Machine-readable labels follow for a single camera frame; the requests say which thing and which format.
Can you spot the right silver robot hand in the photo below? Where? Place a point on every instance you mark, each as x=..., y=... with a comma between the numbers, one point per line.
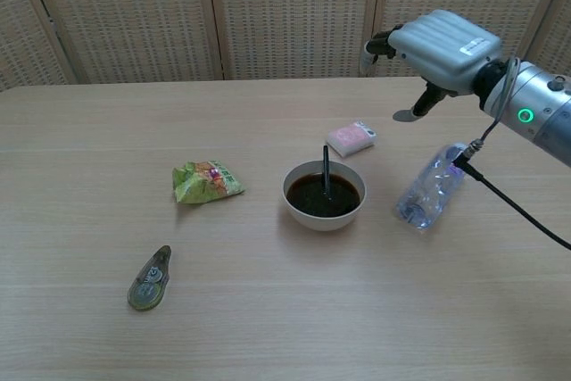
x=446, y=51

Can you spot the black plastic spoon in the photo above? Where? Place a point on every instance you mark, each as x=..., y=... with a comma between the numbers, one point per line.
x=326, y=167

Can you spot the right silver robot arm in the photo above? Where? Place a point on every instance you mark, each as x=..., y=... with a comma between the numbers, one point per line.
x=544, y=104

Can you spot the white bowl of dark liquid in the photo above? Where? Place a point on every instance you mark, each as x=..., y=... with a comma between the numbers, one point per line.
x=321, y=222

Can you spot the pink tissue pack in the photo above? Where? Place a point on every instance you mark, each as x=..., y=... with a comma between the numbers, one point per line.
x=350, y=138

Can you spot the clear plastic water bottle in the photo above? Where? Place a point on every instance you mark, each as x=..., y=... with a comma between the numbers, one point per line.
x=421, y=204

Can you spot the woven bamboo folding screen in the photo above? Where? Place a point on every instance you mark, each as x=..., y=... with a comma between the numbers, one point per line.
x=201, y=15

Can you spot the green crumpled snack packet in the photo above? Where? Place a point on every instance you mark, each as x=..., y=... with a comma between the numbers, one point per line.
x=203, y=182

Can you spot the green correction tape dispenser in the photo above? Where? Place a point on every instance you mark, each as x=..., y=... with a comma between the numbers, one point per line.
x=147, y=287

